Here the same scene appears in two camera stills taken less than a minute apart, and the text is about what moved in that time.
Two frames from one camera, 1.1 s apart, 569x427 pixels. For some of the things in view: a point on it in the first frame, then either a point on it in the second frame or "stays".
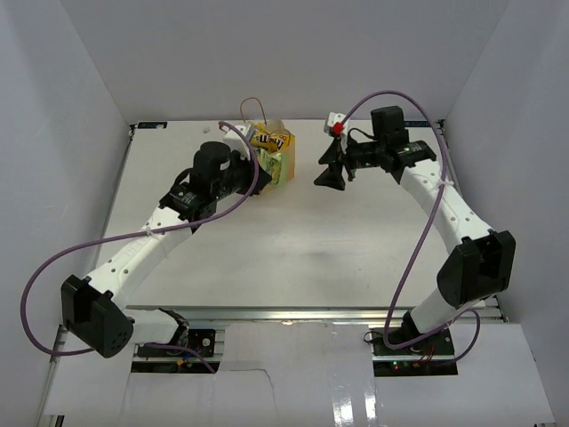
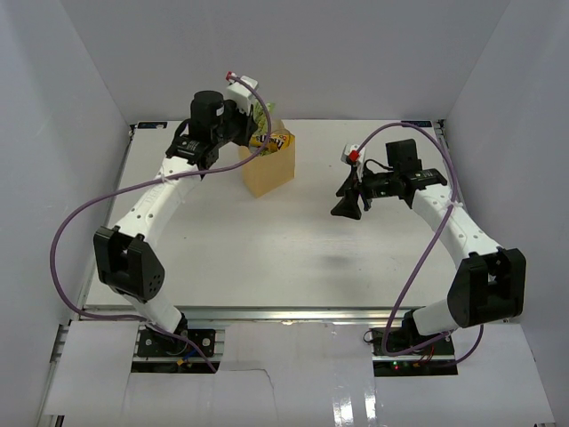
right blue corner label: x=415 y=124 stays
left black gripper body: x=239 y=175 → x=236 y=125
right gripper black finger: x=332 y=177 → x=348 y=206
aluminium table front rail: x=342 y=314 stays
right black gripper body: x=362 y=156 → x=377 y=186
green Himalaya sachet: x=274 y=165 → x=260 y=115
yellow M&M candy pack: x=272 y=141 stays
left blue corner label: x=151 y=124 stays
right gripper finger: x=332 y=153 → x=351 y=182
